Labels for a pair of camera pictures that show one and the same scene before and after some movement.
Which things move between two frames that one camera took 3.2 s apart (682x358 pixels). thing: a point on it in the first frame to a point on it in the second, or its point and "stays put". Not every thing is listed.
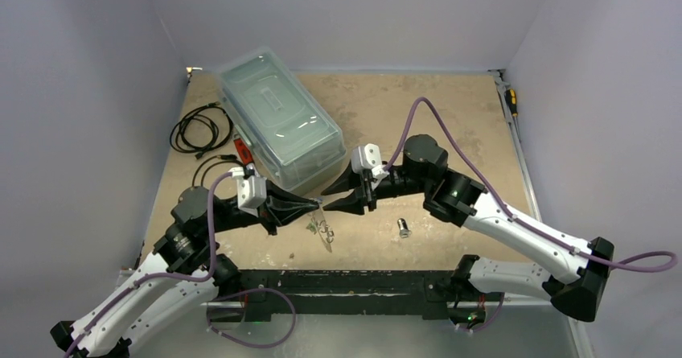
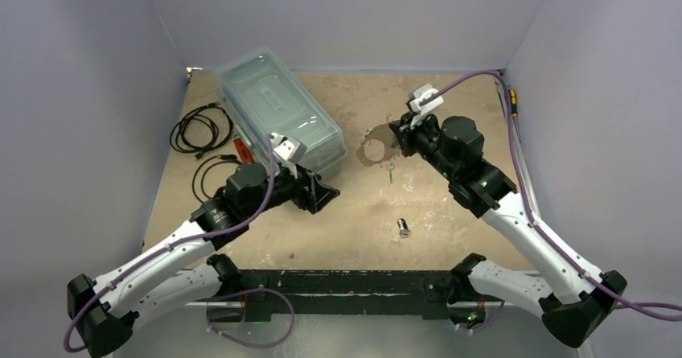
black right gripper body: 367,190 to 404,136
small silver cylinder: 404,230 stays put
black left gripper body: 264,217 to 302,197
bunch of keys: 318,224 to 384,133
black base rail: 260,294 stays put
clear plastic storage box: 280,126 stays put
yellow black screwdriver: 511,96 stays put
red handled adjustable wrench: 244,153 stays put
